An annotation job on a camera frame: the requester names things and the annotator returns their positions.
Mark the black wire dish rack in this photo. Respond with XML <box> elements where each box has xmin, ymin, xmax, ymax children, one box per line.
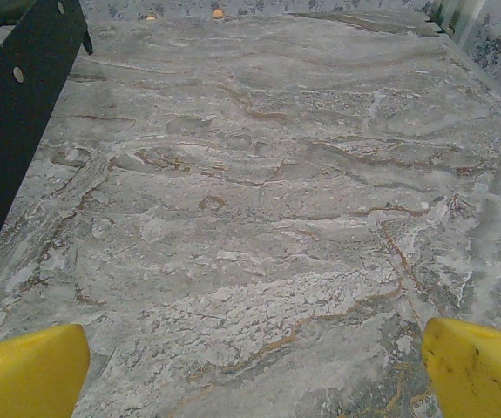
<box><xmin>0</xmin><ymin>0</ymin><xmax>95</xmax><ymax>297</ymax></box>

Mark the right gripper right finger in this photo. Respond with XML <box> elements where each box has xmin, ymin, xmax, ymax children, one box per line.
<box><xmin>421</xmin><ymin>316</ymin><xmax>501</xmax><ymax>418</ymax></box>

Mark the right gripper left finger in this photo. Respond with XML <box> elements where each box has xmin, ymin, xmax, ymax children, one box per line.
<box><xmin>0</xmin><ymin>322</ymin><xmax>91</xmax><ymax>418</ymax></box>

